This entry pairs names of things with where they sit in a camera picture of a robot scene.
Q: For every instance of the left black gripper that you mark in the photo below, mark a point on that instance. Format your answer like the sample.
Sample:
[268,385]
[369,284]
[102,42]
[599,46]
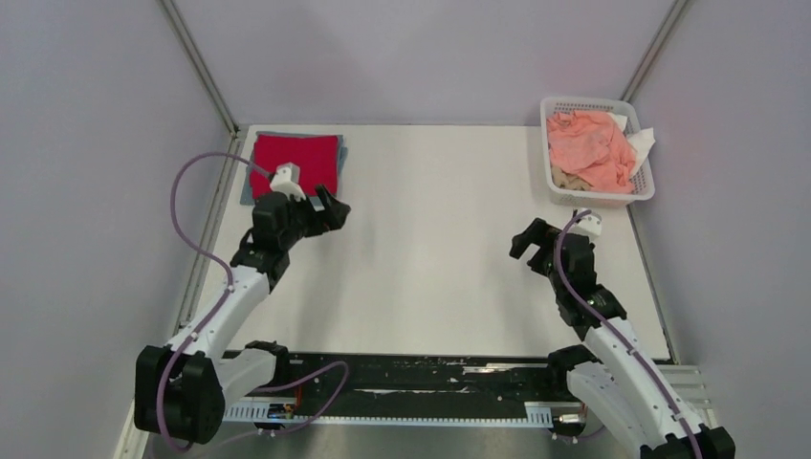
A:
[329,217]

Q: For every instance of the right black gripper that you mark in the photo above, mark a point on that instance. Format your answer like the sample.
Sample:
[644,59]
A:
[537,233]

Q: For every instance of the red t shirt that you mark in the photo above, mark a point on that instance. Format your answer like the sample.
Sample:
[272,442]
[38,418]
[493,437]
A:
[298,158]

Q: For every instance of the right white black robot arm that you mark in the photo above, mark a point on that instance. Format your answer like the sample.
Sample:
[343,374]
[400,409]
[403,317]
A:
[609,372]

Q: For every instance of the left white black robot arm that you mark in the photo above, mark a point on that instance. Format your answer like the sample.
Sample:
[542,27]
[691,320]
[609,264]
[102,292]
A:
[184,387]

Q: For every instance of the beige t shirt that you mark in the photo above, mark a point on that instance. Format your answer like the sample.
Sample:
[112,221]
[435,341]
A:
[566,181]

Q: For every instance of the folded blue grey t shirt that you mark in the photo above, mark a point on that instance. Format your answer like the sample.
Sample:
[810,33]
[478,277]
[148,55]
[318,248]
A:
[342,152]

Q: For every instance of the peach pink t shirt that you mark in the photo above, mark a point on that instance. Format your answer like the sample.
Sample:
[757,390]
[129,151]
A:
[589,145]

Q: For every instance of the white plastic laundry basket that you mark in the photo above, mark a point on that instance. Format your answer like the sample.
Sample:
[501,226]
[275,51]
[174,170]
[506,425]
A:
[642,182]

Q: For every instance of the white t shirt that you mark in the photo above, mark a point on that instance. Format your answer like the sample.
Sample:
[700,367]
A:
[641,141]

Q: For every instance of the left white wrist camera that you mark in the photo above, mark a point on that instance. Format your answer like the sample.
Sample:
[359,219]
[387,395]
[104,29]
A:
[285,181]

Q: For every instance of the white slotted cable duct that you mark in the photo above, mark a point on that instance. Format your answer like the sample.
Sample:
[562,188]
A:
[260,413]

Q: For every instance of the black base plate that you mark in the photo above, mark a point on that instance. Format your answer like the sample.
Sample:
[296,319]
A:
[423,385]

